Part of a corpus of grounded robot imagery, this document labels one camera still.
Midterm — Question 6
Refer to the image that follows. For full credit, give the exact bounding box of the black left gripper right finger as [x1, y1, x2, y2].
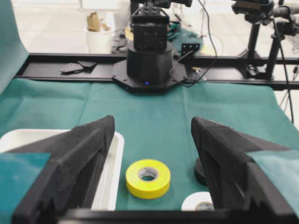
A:
[191, 117, 299, 224]

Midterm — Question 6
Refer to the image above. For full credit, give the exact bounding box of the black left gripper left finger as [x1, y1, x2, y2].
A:
[12, 115, 114, 224]

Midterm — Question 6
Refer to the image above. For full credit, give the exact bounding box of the black tape roll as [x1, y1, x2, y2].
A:
[194, 157, 207, 186]

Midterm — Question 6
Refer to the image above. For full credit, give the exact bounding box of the white tape roll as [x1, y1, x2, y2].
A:
[181, 191, 214, 211]

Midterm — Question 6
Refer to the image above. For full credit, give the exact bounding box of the yellow tape roll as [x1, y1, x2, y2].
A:
[125, 159, 171, 199]

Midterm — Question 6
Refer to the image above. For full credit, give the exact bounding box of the green table cloth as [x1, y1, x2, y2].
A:
[0, 78, 299, 210]

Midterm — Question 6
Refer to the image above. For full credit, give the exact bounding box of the white bucket with cardboard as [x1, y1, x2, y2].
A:
[86, 12, 112, 54]

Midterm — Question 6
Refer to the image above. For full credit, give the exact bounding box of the black metal frame rail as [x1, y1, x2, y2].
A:
[16, 54, 299, 91]

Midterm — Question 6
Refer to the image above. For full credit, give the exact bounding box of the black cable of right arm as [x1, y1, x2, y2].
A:
[168, 0, 218, 88]

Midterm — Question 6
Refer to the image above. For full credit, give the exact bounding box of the black camera stand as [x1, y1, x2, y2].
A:
[231, 0, 299, 80]

